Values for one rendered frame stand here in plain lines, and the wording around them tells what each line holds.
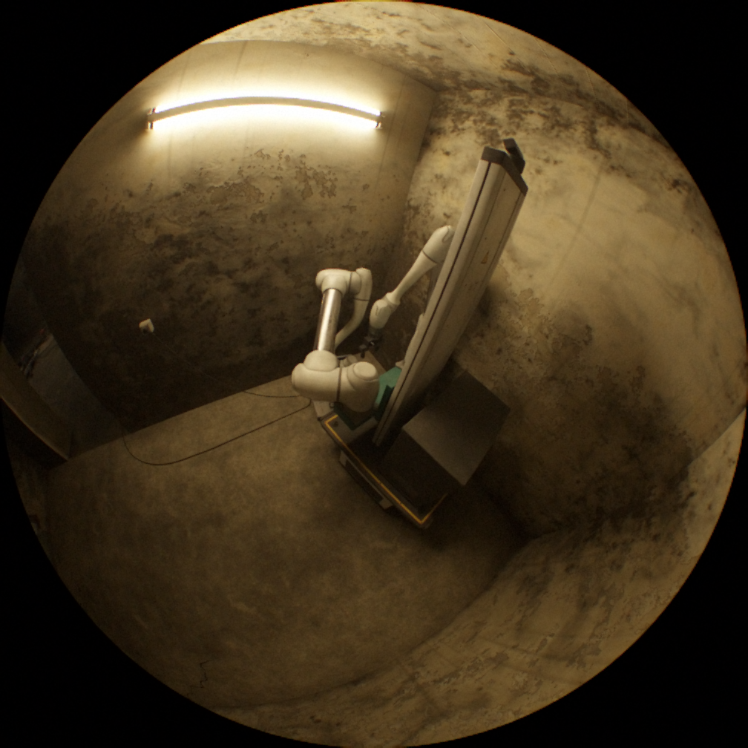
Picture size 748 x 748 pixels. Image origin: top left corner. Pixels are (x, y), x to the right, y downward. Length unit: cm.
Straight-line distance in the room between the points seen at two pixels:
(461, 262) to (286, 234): 106
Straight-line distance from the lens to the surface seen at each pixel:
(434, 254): 108
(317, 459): 167
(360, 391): 93
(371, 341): 139
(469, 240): 63
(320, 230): 150
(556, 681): 119
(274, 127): 141
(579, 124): 148
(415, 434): 89
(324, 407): 181
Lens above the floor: 158
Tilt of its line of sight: 47 degrees down
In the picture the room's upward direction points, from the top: 16 degrees clockwise
